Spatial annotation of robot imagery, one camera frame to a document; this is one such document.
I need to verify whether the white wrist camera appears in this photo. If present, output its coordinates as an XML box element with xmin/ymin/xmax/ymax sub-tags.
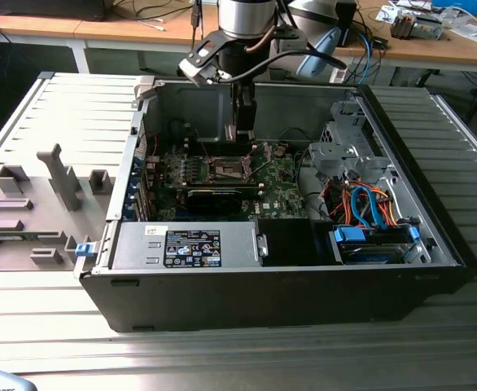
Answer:
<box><xmin>177</xmin><ymin>35</ymin><xmax>228</xmax><ymax>88</ymax></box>

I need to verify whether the black plastic shroud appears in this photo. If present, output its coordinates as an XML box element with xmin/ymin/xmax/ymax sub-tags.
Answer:
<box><xmin>258</xmin><ymin>218</ymin><xmax>317</xmax><ymax>268</ymax></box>

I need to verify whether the thin dark wire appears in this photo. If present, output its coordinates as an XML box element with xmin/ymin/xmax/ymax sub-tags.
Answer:
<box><xmin>281</xmin><ymin>128</ymin><xmax>311</xmax><ymax>143</ymax></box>

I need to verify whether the black copper CPU cooler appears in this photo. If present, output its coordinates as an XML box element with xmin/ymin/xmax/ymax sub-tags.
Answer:
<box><xmin>390</xmin><ymin>10</ymin><xmax>445</xmax><ymax>42</ymax></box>

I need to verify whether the black speaker box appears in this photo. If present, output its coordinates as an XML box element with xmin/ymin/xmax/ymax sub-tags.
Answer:
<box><xmin>335</xmin><ymin>0</ymin><xmax>358</xmax><ymax>48</ymax></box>

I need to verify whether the wooden desk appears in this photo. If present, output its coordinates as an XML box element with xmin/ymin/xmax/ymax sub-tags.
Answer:
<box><xmin>0</xmin><ymin>0</ymin><xmax>477</xmax><ymax>82</ymax></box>

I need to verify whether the grey metal disk bay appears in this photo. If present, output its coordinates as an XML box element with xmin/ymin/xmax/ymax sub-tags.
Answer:
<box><xmin>306</xmin><ymin>99</ymin><xmax>391</xmax><ymax>182</ymax></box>

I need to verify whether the black flat device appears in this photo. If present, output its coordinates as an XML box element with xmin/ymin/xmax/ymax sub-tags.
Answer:
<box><xmin>0</xmin><ymin>0</ymin><xmax>109</xmax><ymax>22</ymax></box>

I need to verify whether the CPU socket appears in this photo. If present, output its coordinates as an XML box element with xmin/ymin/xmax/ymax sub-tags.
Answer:
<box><xmin>208</xmin><ymin>156</ymin><xmax>251</xmax><ymax>181</ymax></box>

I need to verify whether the grey parts rack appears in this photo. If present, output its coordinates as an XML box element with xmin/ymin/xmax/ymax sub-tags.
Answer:
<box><xmin>0</xmin><ymin>142</ymin><xmax>116</xmax><ymax>273</ymax></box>

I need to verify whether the black camera cable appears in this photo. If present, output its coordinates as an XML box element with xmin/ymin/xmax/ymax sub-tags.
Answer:
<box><xmin>216</xmin><ymin>47</ymin><xmax>348</xmax><ymax>85</ymax></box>

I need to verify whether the white power strip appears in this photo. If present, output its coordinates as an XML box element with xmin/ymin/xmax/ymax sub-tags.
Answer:
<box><xmin>330</xmin><ymin>60</ymin><xmax>350</xmax><ymax>83</ymax></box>

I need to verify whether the hard disk in blue carrier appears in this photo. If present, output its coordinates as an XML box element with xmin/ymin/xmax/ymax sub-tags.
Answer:
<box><xmin>328</xmin><ymin>225</ymin><xmax>422</xmax><ymax>266</ymax></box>

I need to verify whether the black grey PC case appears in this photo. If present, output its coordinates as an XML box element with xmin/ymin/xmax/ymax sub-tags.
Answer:
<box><xmin>73</xmin><ymin>77</ymin><xmax>477</xmax><ymax>334</ymax></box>

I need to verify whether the blue box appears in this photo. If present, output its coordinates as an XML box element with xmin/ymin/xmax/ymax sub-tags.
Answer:
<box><xmin>431</xmin><ymin>0</ymin><xmax>477</xmax><ymax>14</ymax></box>

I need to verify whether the blue wire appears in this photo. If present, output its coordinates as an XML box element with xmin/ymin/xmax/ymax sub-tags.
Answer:
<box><xmin>350</xmin><ymin>185</ymin><xmax>386</xmax><ymax>229</ymax></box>

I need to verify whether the green motherboard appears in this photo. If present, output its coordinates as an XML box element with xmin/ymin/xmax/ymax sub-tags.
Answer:
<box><xmin>152</xmin><ymin>140</ymin><xmax>309</xmax><ymax>223</ymax></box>

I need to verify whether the grey power supply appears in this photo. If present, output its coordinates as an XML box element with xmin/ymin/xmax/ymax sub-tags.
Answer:
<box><xmin>108</xmin><ymin>221</ymin><xmax>270</xmax><ymax>270</ymax></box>

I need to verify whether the clear plastic bag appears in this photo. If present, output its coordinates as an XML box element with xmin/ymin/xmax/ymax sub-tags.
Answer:
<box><xmin>445</xmin><ymin>14</ymin><xmax>477</xmax><ymax>42</ymax></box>

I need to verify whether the blue cable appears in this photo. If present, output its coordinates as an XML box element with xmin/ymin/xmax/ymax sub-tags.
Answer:
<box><xmin>358</xmin><ymin>31</ymin><xmax>386</xmax><ymax>85</ymax></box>

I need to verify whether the black graphics card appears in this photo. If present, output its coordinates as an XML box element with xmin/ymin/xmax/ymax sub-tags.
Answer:
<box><xmin>184</xmin><ymin>186</ymin><xmax>244</xmax><ymax>216</ymax></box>

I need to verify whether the silver green CPU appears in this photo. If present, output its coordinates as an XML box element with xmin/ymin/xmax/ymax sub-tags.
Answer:
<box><xmin>223</xmin><ymin>124</ymin><xmax>252</xmax><ymax>143</ymax></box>

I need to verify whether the metal socket cover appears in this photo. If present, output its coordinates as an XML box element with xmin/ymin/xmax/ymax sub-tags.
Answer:
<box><xmin>240</xmin><ymin>141</ymin><xmax>271</xmax><ymax>174</ymax></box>

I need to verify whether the orange red wire bundle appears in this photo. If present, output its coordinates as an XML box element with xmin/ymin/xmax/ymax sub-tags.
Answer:
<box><xmin>327</xmin><ymin>182</ymin><xmax>398</xmax><ymax>225</ymax></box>

